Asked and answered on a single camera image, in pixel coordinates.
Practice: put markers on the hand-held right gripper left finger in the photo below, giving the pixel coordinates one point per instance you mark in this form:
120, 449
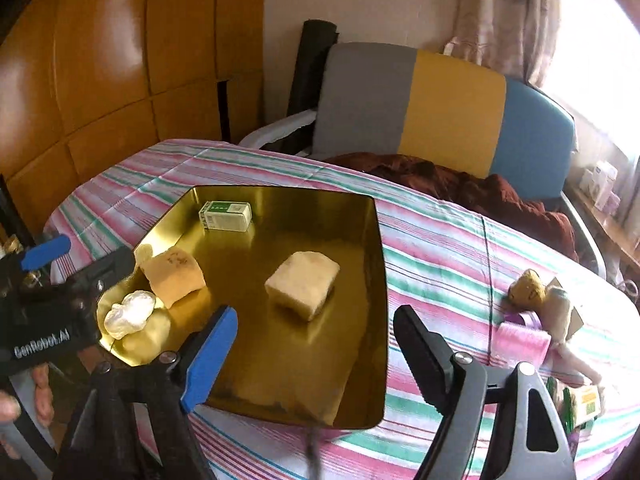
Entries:
210, 355

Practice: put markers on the grey yellow blue chair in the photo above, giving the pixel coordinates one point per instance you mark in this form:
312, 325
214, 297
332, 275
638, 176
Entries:
450, 110

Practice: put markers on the pink striped snack packet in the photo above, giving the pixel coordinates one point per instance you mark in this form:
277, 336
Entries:
520, 345

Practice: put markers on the green yellow rice puff packet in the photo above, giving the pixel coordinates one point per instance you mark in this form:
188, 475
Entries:
586, 401
556, 394

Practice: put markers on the yellow brown wrapped snack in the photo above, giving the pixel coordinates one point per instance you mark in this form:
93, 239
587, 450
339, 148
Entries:
527, 287

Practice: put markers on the gold metal tin tray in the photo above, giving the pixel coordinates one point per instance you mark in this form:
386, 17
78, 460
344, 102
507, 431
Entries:
300, 360

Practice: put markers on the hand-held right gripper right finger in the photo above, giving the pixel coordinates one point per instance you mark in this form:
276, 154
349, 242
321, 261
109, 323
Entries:
425, 355

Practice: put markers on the wooden side table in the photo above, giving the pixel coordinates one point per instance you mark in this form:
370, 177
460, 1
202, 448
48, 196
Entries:
615, 240

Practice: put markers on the small green white box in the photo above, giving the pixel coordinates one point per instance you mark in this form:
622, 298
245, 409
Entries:
225, 215

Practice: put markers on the purple snack packet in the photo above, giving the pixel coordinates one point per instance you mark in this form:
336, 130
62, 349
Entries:
575, 442
527, 317

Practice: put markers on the pale square pastry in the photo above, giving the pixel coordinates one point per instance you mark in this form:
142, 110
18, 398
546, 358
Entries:
300, 285

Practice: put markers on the cream paper wrapped snack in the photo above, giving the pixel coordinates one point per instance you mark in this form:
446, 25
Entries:
560, 310

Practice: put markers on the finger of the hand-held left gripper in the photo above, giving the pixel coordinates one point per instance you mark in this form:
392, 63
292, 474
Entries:
107, 265
45, 252

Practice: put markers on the purple white carton box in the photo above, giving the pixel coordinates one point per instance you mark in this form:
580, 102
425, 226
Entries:
612, 207

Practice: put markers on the black rolled mat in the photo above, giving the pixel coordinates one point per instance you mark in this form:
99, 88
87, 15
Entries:
312, 70

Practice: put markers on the patterned curtain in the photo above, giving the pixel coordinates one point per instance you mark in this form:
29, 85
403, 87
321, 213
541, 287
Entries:
500, 10

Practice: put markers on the striped tablecloth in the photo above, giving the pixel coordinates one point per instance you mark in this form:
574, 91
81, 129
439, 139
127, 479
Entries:
450, 270

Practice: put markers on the wooden wardrobe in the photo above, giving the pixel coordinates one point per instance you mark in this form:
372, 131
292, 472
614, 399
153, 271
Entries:
100, 60

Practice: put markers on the person's left hand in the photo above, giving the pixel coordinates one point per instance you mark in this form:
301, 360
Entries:
42, 390

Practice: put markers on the maroon blanket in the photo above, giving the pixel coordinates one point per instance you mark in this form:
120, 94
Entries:
450, 180

